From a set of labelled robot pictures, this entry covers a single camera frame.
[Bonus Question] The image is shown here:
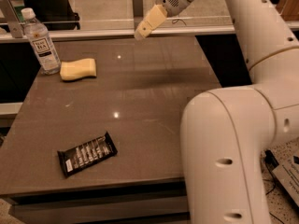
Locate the yellow sponge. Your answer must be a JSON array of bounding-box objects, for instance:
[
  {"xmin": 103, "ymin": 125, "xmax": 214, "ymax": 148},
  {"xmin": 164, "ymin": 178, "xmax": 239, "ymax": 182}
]
[{"xmin": 60, "ymin": 58, "xmax": 96, "ymax": 81}]

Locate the clear glass barrier panel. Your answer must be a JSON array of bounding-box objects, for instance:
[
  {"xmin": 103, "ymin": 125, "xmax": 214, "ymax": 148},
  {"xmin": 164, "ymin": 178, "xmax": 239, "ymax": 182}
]
[{"xmin": 0, "ymin": 0, "xmax": 235, "ymax": 33}]

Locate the black snack bar wrapper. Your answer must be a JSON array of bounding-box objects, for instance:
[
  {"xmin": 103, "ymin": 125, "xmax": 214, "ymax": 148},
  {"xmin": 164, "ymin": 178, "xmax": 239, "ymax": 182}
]
[{"xmin": 57, "ymin": 133, "xmax": 118, "ymax": 177}]

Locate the black floor cable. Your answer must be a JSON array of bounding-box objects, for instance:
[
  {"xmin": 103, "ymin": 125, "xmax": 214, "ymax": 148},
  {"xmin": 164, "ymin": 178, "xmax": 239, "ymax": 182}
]
[{"xmin": 263, "ymin": 149, "xmax": 281, "ymax": 224}]

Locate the middle metal bracket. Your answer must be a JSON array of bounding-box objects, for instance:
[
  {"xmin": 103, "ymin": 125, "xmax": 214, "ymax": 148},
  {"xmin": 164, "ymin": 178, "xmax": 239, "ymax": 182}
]
[{"xmin": 132, "ymin": 0, "xmax": 143, "ymax": 28}]

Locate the left metal bracket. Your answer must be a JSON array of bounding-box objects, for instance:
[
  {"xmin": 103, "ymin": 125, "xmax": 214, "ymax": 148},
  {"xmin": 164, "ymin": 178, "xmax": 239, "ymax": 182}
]
[{"xmin": 0, "ymin": 0, "xmax": 23, "ymax": 38}]

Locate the grey printed floor box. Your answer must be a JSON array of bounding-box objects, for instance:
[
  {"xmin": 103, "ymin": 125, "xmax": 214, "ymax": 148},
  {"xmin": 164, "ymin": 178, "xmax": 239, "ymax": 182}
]
[{"xmin": 273, "ymin": 152, "xmax": 299, "ymax": 206}]

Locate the clear plastic tea bottle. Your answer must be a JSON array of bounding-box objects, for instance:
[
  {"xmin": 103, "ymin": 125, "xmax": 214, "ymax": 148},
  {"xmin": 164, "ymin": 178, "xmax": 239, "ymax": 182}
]
[{"xmin": 21, "ymin": 8, "xmax": 61, "ymax": 75}]

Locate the metal bracket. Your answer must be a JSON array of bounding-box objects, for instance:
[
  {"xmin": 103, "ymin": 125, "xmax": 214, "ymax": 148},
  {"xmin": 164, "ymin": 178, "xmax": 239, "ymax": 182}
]
[
  {"xmin": 0, "ymin": 0, "xmax": 23, "ymax": 38},
  {"xmin": 132, "ymin": 0, "xmax": 143, "ymax": 28}
]

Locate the coiled black cable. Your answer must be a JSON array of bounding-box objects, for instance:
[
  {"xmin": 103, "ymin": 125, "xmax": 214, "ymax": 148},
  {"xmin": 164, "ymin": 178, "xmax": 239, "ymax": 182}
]
[{"xmin": 171, "ymin": 17, "xmax": 188, "ymax": 27}]

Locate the black office chair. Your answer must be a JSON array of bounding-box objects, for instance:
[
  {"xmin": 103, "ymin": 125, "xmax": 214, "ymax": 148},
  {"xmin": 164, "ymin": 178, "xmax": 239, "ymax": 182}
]
[{"xmin": 23, "ymin": 0, "xmax": 80, "ymax": 31}]

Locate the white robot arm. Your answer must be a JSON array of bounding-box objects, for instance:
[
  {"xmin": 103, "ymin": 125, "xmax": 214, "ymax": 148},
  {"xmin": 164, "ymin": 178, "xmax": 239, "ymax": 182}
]
[{"xmin": 135, "ymin": 0, "xmax": 299, "ymax": 224}]

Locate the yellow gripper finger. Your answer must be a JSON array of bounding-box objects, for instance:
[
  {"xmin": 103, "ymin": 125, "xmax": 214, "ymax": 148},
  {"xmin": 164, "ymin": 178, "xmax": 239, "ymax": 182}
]
[{"xmin": 134, "ymin": 5, "xmax": 167, "ymax": 40}]

